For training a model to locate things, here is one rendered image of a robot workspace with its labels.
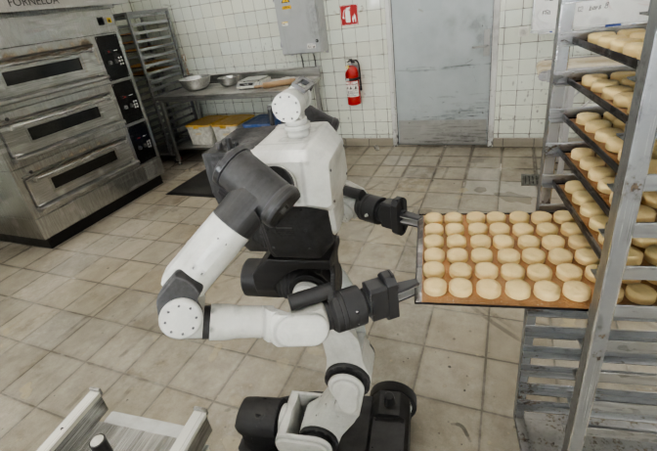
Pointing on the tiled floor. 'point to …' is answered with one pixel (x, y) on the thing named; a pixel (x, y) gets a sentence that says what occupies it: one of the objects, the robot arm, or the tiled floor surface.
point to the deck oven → (67, 115)
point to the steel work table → (230, 98)
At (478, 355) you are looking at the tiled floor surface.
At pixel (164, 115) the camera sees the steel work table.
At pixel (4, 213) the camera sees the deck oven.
